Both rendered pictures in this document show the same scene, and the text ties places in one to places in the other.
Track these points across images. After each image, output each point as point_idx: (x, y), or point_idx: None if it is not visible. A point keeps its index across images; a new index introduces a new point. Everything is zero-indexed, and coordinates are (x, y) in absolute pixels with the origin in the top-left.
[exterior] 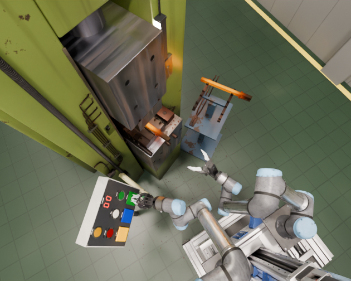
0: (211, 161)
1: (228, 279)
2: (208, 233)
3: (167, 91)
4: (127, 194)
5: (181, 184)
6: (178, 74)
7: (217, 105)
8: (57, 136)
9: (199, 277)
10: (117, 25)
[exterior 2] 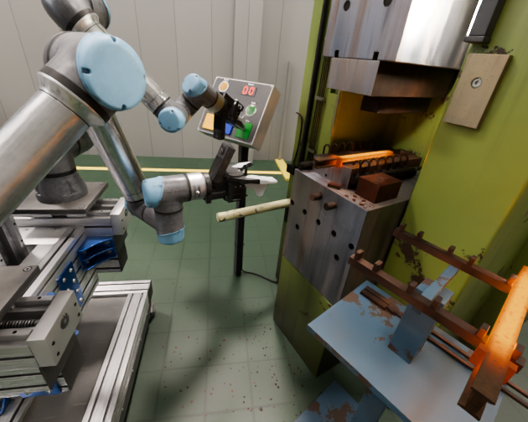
0: (240, 178)
1: None
2: None
3: (440, 184)
4: (250, 120)
5: (246, 352)
6: (496, 185)
7: (447, 393)
8: (317, 3)
9: (106, 13)
10: None
